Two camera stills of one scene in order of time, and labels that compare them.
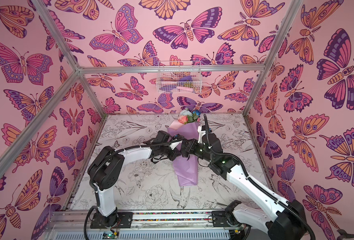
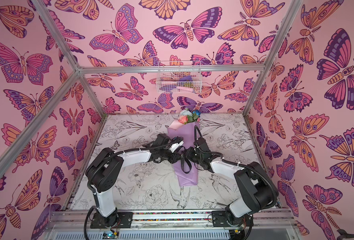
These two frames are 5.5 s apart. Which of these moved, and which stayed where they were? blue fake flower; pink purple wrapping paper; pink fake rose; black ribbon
Moved: black ribbon
Stayed: pink purple wrapping paper; pink fake rose; blue fake flower
